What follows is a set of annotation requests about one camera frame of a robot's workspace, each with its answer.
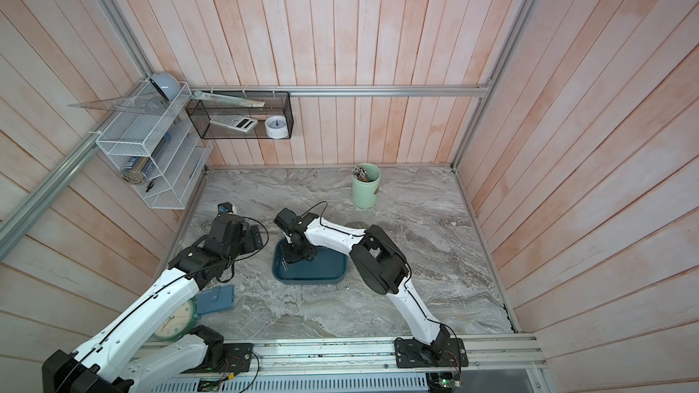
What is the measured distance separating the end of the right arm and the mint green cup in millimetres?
283

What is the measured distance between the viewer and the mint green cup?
0.97 meters

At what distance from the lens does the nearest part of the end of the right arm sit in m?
0.70

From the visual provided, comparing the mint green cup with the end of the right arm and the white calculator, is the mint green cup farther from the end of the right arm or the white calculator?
the white calculator
